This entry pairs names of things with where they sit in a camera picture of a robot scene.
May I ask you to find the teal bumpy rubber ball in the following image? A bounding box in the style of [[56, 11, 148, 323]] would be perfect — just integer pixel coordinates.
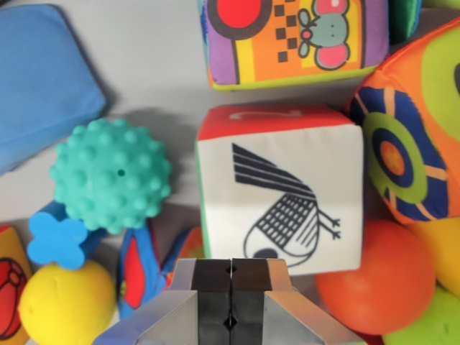
[[48, 118, 173, 234]]

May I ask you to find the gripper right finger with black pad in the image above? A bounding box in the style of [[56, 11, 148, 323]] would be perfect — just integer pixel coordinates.
[[229, 257, 364, 345]]

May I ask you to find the yellow curved rubber ring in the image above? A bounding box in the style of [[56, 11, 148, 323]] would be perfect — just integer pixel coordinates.
[[405, 214, 460, 300]]

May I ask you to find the plain blue fabric cube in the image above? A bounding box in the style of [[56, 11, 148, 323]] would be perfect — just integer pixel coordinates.
[[0, 3, 109, 177]]

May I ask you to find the orange smooth ball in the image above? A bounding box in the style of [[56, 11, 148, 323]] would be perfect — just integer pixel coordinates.
[[314, 218, 438, 336]]

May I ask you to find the red fabric cube snake print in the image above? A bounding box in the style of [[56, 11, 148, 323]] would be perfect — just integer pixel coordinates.
[[117, 218, 206, 321]]

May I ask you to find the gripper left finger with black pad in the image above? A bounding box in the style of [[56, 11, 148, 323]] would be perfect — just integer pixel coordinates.
[[93, 257, 233, 345]]

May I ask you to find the white fabric cube bird print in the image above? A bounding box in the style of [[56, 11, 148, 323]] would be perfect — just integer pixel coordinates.
[[195, 103, 364, 277]]

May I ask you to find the purple fabric cube mouse print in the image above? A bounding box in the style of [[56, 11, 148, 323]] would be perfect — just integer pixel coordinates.
[[197, 0, 392, 91]]

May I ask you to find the dark green fabric block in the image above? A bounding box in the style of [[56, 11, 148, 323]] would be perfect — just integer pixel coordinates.
[[389, 0, 424, 45]]

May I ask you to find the blue foam flower block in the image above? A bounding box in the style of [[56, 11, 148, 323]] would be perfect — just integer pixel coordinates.
[[27, 200, 93, 270]]

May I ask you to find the yellow smooth ball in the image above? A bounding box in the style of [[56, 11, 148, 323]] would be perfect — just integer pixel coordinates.
[[17, 260, 119, 345]]

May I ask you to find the orange fabric cube number five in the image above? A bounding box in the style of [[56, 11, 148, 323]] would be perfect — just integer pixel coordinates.
[[345, 17, 460, 226]]

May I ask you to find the orange fabric cube ball print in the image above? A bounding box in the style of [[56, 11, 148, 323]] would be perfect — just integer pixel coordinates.
[[0, 224, 34, 345]]

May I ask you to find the green smooth ball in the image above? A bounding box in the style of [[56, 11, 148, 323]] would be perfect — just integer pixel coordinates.
[[381, 285, 460, 345]]

